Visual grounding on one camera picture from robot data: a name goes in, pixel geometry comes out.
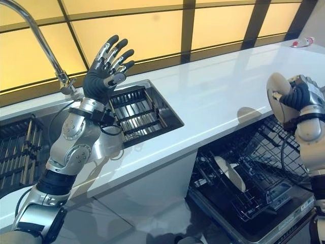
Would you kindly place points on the dishwasher door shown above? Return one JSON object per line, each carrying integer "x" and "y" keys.
{"x": 279, "y": 223}

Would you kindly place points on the cream round plate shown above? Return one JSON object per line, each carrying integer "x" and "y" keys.
{"x": 278, "y": 81}
{"x": 232, "y": 175}

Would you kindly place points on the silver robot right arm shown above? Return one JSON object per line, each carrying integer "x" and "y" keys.
{"x": 309, "y": 132}

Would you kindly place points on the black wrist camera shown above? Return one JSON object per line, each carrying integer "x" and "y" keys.
{"x": 104, "y": 117}
{"x": 289, "y": 124}

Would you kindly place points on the white tube with red cap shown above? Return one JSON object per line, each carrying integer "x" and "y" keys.
{"x": 304, "y": 42}

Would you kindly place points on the dark framed yellow window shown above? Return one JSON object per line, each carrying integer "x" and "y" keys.
{"x": 152, "y": 33}

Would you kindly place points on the small black sink dish rack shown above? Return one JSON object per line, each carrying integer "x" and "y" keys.
{"x": 137, "y": 114}

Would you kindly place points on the white sink base cabinet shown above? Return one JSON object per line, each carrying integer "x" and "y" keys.
{"x": 152, "y": 183}

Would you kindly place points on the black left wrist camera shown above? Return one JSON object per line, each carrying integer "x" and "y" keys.
{"x": 104, "y": 117}

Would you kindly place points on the chrome gooseneck faucet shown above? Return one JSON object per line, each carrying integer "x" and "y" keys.
{"x": 40, "y": 38}

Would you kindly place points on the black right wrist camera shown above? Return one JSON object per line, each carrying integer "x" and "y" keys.
{"x": 289, "y": 124}

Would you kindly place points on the robot left hand dark glove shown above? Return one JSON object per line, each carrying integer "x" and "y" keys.
{"x": 96, "y": 81}

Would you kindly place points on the grey robot torso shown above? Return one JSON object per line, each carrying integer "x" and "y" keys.
{"x": 189, "y": 241}

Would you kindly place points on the large black sink dish rack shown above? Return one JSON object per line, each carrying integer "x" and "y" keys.
{"x": 23, "y": 152}

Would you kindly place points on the robot right hand dark glove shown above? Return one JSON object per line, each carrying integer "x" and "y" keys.
{"x": 302, "y": 94}

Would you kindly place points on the stainless steel sink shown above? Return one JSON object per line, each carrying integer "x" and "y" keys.
{"x": 165, "y": 111}

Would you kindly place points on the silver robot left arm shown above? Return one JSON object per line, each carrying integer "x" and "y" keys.
{"x": 73, "y": 142}

